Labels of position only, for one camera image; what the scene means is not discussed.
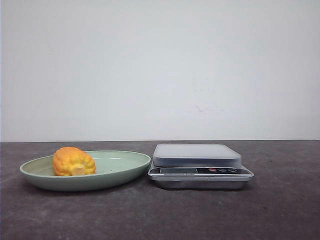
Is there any yellow corn cob piece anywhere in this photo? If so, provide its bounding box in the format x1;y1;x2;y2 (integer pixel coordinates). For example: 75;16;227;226
52;146;96;176

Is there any silver digital kitchen scale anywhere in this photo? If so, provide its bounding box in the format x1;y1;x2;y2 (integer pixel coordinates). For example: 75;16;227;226
147;143;254;190

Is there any light green oval plate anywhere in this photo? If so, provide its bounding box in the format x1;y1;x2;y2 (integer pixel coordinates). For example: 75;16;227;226
19;150;151;192

